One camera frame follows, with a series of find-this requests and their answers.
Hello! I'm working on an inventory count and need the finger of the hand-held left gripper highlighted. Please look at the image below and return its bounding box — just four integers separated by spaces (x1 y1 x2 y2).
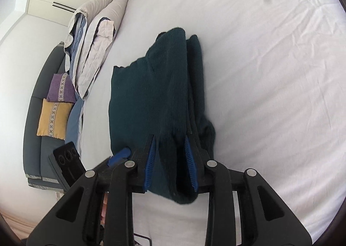
93 147 131 179

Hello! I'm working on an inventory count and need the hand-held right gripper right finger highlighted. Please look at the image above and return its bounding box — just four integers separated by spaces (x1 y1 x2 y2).
184 134 311 246

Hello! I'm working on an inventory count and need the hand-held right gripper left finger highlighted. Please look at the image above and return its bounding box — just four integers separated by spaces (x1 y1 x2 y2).
27 134 157 246

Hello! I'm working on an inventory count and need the dark teal knit sweater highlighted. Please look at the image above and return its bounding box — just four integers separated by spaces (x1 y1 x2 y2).
108 26 217 204

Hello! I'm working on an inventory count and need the blue blanket with white edge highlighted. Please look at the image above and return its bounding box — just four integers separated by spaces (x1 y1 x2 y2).
65 98 85 157

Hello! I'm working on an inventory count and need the grey sofa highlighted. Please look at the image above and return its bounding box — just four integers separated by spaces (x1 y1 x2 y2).
23 42 72 190

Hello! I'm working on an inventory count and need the yellow patterned cushion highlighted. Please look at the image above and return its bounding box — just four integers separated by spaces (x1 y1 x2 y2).
36 98 74 140

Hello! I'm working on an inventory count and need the purple patterned cushion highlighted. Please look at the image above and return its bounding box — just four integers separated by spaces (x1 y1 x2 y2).
46 73 79 104

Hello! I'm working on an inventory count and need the folded beige duvet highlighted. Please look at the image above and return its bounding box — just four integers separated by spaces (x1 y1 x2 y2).
74 0 130 101

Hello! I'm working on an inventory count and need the white bed sheet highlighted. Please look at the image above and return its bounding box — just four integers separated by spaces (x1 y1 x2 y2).
78 0 346 246

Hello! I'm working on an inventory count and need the folded blue striped duvet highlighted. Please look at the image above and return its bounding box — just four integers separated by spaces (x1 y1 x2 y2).
64 0 119 84

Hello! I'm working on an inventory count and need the long metal wardrobe handle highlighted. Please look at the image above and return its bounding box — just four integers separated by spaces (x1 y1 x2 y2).
52 2 79 12

